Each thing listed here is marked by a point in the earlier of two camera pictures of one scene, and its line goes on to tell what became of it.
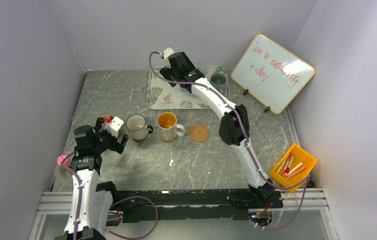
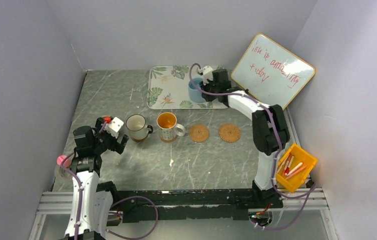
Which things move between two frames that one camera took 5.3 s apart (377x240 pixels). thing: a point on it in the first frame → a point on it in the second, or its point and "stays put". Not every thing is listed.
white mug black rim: (136, 124) stays put
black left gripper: (115, 145) stays put
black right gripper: (168, 72) → (204, 87)
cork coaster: (139, 140) stays put
